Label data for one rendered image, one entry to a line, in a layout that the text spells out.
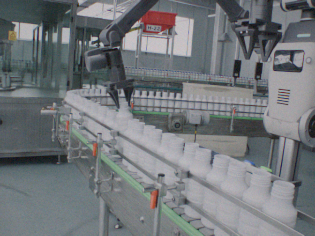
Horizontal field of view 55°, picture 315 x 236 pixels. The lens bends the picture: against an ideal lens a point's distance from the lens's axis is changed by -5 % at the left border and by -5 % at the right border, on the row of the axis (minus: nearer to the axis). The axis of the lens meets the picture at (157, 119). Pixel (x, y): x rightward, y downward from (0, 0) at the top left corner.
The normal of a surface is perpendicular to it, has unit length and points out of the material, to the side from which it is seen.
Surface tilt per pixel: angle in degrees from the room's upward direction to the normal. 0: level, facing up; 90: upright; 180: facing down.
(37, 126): 90
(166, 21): 90
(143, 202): 90
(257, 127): 94
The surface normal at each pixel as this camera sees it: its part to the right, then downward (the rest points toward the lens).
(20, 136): 0.47, 0.17
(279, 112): -0.88, 0.00
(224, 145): 0.18, 0.16
